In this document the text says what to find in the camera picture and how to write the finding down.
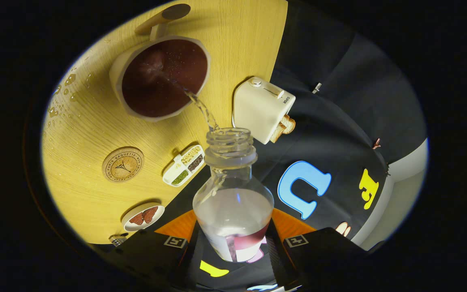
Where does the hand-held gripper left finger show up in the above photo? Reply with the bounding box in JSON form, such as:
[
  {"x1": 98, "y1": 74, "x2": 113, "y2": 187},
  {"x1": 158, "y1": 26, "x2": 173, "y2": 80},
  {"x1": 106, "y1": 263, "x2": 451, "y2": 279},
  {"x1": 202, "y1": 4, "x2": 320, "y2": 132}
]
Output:
[{"x1": 104, "y1": 209, "x2": 205, "y2": 291}]

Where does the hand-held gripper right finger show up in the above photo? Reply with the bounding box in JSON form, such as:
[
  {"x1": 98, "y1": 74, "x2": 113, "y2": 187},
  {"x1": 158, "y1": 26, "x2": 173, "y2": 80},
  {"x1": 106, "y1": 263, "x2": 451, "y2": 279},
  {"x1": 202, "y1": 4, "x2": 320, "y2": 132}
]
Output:
[{"x1": 267, "y1": 208, "x2": 368, "y2": 287}]

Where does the clear juice bottle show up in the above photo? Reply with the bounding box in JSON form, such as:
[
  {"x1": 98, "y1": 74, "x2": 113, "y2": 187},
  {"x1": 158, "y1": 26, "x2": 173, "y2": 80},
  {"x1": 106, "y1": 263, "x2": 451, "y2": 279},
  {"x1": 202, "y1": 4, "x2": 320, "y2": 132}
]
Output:
[{"x1": 193, "y1": 127, "x2": 274, "y2": 263}]

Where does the round cork coaster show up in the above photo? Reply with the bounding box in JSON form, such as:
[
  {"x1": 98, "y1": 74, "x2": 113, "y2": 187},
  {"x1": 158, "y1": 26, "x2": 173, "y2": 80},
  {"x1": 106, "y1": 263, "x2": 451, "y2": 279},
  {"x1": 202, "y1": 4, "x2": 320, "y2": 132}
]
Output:
[{"x1": 102, "y1": 146, "x2": 145, "y2": 183}]

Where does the beige cup with handle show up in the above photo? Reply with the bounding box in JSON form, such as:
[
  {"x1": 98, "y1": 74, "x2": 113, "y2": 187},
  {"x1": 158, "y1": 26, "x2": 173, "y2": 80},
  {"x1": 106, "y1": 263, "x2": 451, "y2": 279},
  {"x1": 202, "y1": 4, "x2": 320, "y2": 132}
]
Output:
[{"x1": 109, "y1": 4, "x2": 211, "y2": 122}]

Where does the white round plate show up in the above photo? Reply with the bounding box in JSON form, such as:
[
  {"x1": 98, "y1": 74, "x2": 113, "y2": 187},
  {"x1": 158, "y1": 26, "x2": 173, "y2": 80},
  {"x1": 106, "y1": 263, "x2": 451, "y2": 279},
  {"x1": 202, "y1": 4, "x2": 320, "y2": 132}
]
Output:
[{"x1": 121, "y1": 202, "x2": 165, "y2": 232}]

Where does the white divided bean tray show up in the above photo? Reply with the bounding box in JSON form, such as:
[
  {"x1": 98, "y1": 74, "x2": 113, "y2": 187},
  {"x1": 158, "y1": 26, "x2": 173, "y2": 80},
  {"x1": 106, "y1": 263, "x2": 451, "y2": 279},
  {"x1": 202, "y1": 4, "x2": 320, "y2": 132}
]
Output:
[{"x1": 162, "y1": 144, "x2": 206, "y2": 187}]

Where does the toast slice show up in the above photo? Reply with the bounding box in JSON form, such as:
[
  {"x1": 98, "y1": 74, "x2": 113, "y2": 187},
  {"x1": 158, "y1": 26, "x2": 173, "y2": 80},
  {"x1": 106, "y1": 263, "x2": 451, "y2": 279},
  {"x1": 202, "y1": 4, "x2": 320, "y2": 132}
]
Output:
[
  {"x1": 269, "y1": 122, "x2": 287, "y2": 143},
  {"x1": 280, "y1": 114, "x2": 296, "y2": 134}
]

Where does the white toaster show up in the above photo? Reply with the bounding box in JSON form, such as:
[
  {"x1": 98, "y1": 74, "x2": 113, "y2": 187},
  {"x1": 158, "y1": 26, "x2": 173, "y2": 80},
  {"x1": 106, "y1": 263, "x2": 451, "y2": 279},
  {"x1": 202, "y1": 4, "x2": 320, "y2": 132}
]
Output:
[{"x1": 232, "y1": 77, "x2": 296, "y2": 145}]

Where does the wooden table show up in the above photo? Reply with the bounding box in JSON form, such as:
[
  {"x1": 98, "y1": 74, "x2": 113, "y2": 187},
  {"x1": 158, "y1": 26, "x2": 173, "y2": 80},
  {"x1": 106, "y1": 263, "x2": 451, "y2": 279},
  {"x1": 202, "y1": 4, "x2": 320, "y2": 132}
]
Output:
[{"x1": 41, "y1": 0, "x2": 289, "y2": 245}]

